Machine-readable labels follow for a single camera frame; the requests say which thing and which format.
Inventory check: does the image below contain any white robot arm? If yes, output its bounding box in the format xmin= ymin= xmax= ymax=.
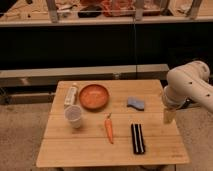
xmin=162 ymin=61 xmax=213 ymax=124

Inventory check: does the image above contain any blue sponge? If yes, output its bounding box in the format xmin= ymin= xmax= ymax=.
xmin=127 ymin=97 xmax=145 ymax=111

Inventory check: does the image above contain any black striped case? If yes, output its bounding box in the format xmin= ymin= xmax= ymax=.
xmin=131 ymin=124 xmax=145 ymax=154

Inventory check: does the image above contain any long wooden bench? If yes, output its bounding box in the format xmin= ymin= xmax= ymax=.
xmin=0 ymin=64 xmax=169 ymax=87

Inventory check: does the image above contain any orange carrot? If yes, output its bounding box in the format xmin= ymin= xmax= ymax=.
xmin=104 ymin=113 xmax=114 ymax=144

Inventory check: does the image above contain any orange plate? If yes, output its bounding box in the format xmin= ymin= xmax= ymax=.
xmin=79 ymin=84 xmax=110 ymax=110

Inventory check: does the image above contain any wooden folding table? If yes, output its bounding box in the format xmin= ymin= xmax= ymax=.
xmin=36 ymin=80 xmax=189 ymax=168

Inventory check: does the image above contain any clear plastic cup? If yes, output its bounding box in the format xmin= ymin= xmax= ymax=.
xmin=64 ymin=105 xmax=82 ymax=128

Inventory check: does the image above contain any white labelled bottle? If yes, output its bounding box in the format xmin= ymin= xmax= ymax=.
xmin=64 ymin=83 xmax=78 ymax=107

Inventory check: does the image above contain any hanging thin cable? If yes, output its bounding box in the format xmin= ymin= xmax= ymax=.
xmin=132 ymin=13 xmax=138 ymax=80

